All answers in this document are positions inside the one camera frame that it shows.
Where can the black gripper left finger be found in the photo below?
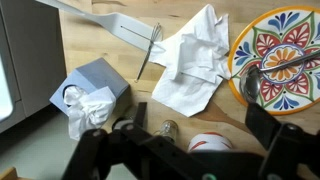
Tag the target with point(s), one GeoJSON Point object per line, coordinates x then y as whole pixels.
{"type": "Point", "coordinates": [96, 150]}

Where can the blue tissue box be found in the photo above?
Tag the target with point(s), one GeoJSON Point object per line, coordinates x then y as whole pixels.
{"type": "Point", "coordinates": [96, 75]}

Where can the colourful floral ceramic plate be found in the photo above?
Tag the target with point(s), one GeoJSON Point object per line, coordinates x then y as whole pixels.
{"type": "Point", "coordinates": [283, 33]}

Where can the white tissue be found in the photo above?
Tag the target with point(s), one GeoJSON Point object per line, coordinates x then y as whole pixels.
{"type": "Point", "coordinates": [88, 110]}

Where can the brown wooden paddle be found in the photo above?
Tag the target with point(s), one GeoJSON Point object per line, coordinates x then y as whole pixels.
{"type": "Point", "coordinates": [220, 115]}

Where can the white red utensil crock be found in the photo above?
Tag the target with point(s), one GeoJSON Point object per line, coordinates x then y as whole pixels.
{"type": "Point", "coordinates": [210, 141]}

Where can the white plastic spatula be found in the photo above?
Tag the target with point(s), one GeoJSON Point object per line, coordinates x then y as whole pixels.
{"type": "Point", "coordinates": [116, 25]}

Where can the metal spoon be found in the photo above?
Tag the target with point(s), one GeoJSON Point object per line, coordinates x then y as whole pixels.
{"type": "Point", "coordinates": [250, 85]}

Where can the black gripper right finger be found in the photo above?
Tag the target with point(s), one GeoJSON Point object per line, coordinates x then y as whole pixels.
{"type": "Point", "coordinates": [261, 126]}

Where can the crumpled white napkin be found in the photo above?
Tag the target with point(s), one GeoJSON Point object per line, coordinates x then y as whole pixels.
{"type": "Point", "coordinates": [190, 66]}

